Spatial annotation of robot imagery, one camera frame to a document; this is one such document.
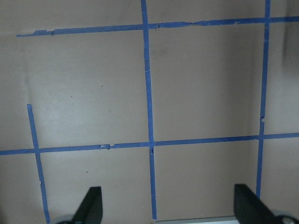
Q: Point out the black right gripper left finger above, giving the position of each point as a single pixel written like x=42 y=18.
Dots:
x=90 y=210

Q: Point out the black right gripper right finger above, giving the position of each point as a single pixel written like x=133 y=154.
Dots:
x=249 y=209

